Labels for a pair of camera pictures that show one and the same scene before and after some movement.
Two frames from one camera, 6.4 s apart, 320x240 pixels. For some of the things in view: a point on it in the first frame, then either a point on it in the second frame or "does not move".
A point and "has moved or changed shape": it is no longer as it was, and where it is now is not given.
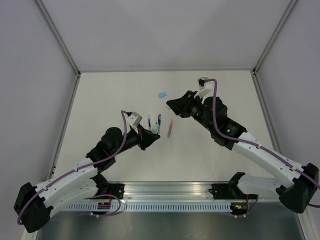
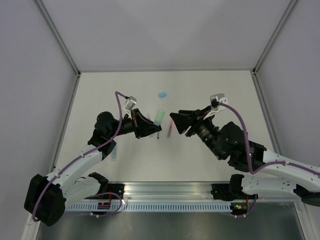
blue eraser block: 163,94 does not move
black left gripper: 146,138 to 142,126
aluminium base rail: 171,192 does not move
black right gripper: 181,106 to 194,118
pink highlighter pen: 170,129 does not move
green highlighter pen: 155,128 has moved or changed shape
